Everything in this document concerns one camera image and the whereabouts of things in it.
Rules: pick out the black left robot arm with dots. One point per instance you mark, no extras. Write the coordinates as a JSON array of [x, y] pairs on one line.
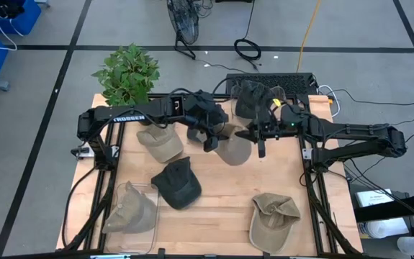
[[131, 114]]

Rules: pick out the white paper roll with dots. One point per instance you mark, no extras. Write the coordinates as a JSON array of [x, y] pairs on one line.
[[386, 228]]

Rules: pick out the black floor fan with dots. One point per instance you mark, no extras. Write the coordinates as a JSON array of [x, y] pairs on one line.
[[183, 21]]

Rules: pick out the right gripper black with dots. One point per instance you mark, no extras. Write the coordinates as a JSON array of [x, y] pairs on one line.
[[269, 126]]

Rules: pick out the green plant in black pot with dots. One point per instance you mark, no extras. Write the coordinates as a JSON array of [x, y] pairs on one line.
[[127, 75]]

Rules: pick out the white paper sheet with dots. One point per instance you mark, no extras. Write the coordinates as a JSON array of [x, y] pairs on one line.
[[374, 198]]

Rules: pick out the beige baseball cap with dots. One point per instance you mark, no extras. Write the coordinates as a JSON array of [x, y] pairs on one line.
[[161, 144], [235, 151]]

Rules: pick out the black baseball cap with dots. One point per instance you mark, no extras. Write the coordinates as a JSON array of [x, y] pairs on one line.
[[178, 187]]

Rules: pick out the black shelf unit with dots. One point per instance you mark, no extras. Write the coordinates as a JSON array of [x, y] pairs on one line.
[[390, 212]]

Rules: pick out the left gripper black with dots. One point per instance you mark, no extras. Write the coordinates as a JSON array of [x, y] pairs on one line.
[[203, 115]]

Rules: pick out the khaki baseball cap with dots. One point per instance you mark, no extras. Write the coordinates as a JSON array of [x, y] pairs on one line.
[[131, 212]]

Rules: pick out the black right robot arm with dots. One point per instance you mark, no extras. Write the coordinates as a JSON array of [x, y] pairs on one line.
[[354, 129]]

